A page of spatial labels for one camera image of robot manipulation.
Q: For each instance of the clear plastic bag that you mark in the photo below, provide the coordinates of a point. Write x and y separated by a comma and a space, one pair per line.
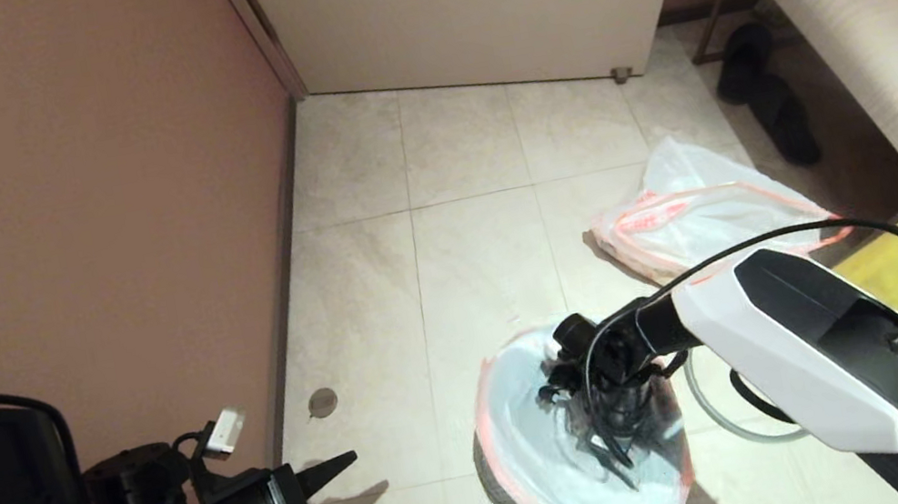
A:
698, 199

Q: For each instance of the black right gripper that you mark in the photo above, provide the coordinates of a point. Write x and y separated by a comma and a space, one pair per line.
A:
620, 407

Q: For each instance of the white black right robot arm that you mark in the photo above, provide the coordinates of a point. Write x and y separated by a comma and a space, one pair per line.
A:
800, 356

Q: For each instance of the round grey floor plate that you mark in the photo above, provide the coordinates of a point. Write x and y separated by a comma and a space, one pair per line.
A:
322, 402

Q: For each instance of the small metal door stopper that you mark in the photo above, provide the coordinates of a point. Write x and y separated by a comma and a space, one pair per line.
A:
620, 75

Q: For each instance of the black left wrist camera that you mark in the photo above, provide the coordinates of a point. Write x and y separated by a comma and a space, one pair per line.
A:
287, 497

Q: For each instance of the black slipper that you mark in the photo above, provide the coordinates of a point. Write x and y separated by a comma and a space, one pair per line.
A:
739, 65
787, 125

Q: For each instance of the thin metal bench leg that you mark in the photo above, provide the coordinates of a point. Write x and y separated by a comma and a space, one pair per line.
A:
716, 8

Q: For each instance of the white door frame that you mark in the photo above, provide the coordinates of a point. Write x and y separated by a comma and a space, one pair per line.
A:
255, 18

